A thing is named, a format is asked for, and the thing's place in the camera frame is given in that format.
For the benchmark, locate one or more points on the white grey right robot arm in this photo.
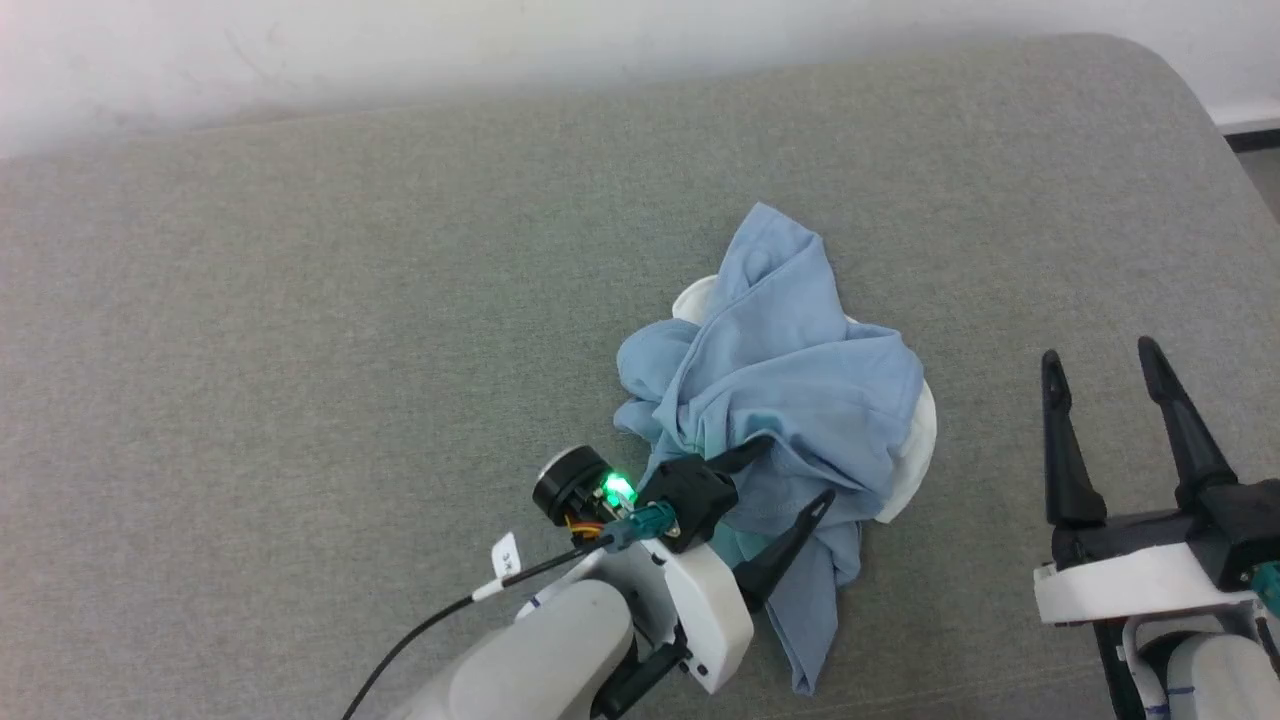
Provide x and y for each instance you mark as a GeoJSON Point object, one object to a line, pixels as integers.
{"type": "Point", "coordinates": [1210, 680]}

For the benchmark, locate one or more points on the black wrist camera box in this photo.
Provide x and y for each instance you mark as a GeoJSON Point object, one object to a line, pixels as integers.
{"type": "Point", "coordinates": [692, 495]}

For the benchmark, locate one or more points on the grey fabric sofa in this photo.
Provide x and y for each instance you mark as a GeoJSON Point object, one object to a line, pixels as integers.
{"type": "Point", "coordinates": [300, 350]}

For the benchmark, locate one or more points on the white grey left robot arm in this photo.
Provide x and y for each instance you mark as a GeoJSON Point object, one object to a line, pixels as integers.
{"type": "Point", "coordinates": [540, 660]}

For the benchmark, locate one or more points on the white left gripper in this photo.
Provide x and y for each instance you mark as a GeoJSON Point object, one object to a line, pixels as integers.
{"type": "Point", "coordinates": [710, 620]}

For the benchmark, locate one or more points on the black round motor cap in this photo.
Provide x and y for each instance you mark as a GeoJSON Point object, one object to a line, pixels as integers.
{"type": "Point", "coordinates": [562, 485]}

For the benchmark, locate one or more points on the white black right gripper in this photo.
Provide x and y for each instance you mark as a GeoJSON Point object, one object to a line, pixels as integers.
{"type": "Point", "coordinates": [1130, 585]}

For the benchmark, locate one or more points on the light blue polo shirt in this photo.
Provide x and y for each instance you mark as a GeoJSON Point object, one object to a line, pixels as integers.
{"type": "Point", "coordinates": [790, 380]}

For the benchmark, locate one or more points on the white wall baseboard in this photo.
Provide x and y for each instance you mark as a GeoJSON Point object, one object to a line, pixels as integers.
{"type": "Point", "coordinates": [1250, 122]}

